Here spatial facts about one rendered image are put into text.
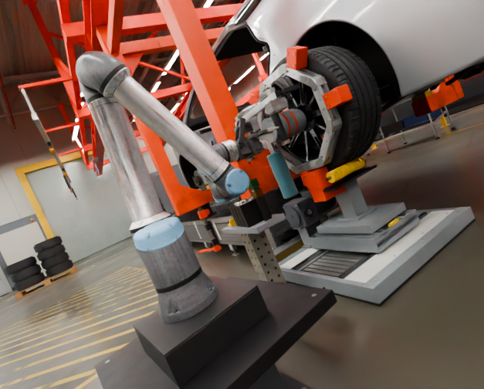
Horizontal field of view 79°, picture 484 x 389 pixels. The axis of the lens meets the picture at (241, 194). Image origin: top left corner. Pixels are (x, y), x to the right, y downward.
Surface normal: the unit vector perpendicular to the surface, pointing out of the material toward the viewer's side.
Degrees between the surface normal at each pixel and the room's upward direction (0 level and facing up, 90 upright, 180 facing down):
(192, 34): 90
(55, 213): 90
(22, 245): 90
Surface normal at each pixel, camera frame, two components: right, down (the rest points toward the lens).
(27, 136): 0.53, -0.17
